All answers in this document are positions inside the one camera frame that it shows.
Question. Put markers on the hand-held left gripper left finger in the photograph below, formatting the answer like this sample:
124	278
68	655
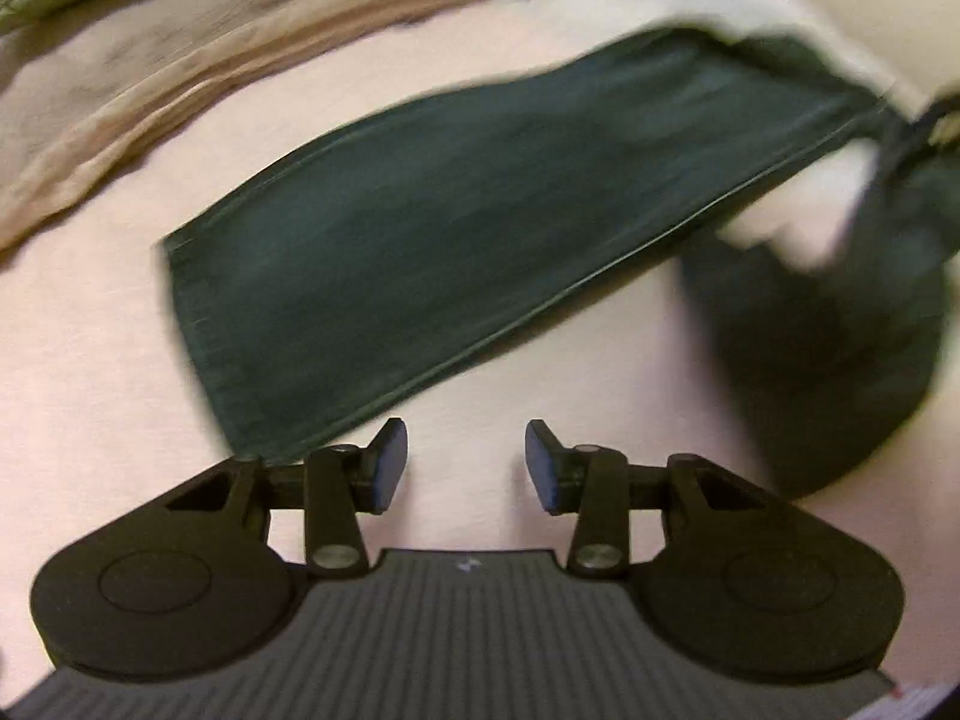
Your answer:
391	469

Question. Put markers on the dark green pants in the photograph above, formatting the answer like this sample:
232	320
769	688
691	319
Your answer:
450	240

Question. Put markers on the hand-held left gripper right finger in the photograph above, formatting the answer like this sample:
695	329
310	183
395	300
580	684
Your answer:
541	469

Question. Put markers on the pink bed sheet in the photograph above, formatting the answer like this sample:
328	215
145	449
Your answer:
90	390

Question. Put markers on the beige folded cloth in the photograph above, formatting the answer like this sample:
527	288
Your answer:
150	67

